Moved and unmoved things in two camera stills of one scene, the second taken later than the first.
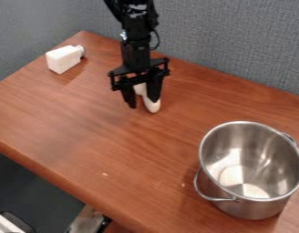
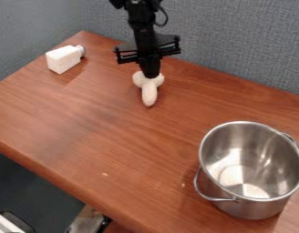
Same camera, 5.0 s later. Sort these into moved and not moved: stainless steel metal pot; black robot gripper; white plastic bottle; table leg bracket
Moved: black robot gripper
Not moved: white plastic bottle; table leg bracket; stainless steel metal pot
